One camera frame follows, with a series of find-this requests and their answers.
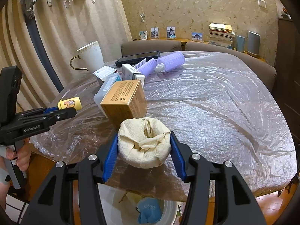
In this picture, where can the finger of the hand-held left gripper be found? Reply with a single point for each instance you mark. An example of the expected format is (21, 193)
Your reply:
(63, 115)
(50, 109)

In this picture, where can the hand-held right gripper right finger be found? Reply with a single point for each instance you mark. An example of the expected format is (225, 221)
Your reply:
(178, 159)

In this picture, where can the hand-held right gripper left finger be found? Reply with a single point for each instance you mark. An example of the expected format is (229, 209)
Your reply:
(110, 159)

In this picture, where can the small yellow cartoon bottle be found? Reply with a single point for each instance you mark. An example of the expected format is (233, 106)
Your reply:
(69, 103)

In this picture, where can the beige tissue paper roll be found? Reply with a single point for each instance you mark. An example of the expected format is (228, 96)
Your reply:
(140, 145)

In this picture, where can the white trash bin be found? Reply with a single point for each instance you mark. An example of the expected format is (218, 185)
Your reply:
(112, 206)

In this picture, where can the white medicine box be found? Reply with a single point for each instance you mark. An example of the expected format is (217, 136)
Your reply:
(130, 72)

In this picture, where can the person's left forearm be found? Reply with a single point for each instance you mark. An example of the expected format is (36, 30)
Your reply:
(3, 196)

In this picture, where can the person's left hand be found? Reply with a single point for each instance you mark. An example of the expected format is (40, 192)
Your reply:
(22, 155)

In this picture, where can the clear plastic container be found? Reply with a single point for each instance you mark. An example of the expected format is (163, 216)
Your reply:
(105, 89)

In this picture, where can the small white carton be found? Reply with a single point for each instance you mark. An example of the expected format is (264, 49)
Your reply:
(104, 72)

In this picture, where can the blue crumpled wrapper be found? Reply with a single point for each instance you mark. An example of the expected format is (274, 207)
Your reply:
(148, 212)

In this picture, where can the brown cardboard box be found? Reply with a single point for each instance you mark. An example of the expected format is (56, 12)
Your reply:
(121, 98)

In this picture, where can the beige curtain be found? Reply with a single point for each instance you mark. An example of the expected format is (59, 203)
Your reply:
(77, 21)

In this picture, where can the black tablet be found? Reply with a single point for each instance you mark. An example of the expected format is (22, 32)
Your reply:
(138, 56)

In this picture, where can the purple plastic hair roller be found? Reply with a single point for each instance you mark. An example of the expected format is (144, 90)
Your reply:
(146, 68)
(172, 59)

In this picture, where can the grey hanging garment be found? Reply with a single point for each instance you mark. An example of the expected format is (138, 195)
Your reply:
(31, 0)

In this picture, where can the brown upholstered chair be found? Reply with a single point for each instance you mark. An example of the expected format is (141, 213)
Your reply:
(257, 68)
(150, 45)

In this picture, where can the wooden ledge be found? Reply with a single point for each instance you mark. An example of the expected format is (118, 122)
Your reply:
(185, 40)

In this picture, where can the stack of books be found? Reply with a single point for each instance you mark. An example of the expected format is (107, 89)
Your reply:
(221, 36)

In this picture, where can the small grey speaker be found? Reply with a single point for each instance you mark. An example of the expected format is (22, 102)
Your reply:
(240, 44)

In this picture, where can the large grey speaker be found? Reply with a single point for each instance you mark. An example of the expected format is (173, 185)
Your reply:
(254, 43)

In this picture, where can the dark wooden cabinet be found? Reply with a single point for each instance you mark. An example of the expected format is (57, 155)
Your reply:
(287, 63)

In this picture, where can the small white photo frame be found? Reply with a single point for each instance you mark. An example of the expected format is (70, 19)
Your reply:
(143, 35)

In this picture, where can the photo frame with standing figure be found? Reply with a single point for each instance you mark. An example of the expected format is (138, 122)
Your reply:
(155, 33)

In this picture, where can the photo frame with building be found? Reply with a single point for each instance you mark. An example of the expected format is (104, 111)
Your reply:
(197, 37)

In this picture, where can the white wall hook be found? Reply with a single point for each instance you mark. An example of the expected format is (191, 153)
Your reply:
(142, 17)

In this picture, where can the photo frame with seated figure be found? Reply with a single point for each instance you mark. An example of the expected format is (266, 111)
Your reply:
(171, 31)

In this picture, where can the white wall switch plate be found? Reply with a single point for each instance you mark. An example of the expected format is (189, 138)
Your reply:
(261, 1)

